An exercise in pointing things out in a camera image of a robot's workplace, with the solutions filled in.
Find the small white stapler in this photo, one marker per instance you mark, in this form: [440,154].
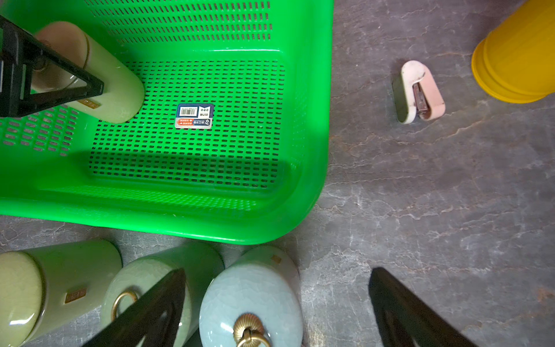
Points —
[416,94]

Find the green tea canister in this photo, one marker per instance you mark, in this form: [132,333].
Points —
[201,264]

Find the barcode sticker in basket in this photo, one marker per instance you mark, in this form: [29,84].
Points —
[194,116]

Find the green plastic basket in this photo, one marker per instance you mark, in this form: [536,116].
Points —
[231,143]

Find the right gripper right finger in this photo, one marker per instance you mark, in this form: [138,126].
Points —
[405,320]

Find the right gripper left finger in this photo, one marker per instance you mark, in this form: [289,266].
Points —
[153,320]

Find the grey-blue tea canister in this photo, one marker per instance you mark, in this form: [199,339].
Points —
[254,302]

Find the beige tea canister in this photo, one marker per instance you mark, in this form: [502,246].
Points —
[123,94]
[44,288]

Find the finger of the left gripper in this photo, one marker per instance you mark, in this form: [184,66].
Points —
[21,53]

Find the yellow pen cup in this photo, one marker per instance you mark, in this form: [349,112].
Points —
[515,62]

